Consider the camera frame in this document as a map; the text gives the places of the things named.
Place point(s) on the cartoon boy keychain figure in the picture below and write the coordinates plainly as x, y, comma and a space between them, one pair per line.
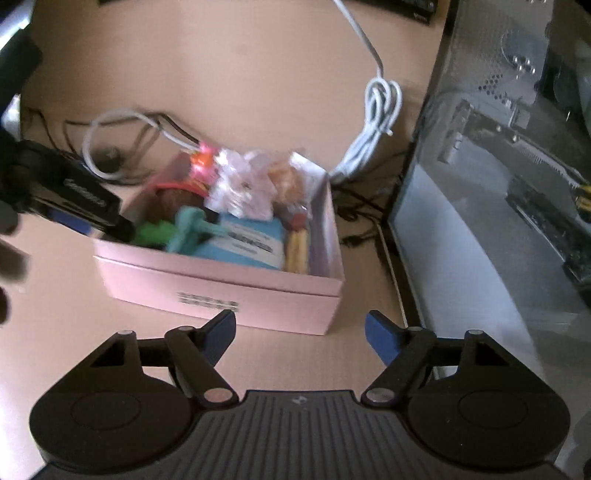
294, 218

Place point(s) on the white pink wrapper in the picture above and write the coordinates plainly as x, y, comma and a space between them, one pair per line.
243, 187

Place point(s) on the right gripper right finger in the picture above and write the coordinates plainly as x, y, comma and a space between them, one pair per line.
404, 352

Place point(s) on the pink cardboard box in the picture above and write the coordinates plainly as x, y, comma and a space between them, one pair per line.
260, 298

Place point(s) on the teal plastic spool toy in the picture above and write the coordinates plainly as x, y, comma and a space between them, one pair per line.
192, 229

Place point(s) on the orange snack packet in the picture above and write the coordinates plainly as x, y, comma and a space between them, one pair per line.
288, 182

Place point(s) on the person's left hand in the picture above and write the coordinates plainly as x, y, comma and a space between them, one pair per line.
14, 262

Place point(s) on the pink teal duck toy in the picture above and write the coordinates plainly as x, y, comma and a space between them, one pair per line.
203, 167

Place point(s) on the red brown round toy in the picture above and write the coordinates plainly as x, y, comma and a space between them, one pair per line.
166, 199

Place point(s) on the blue white tissue pack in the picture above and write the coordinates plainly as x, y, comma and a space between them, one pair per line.
247, 242

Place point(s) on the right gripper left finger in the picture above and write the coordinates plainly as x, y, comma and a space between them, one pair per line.
194, 353

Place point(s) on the glass-sided computer case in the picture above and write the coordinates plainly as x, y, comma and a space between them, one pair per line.
492, 221

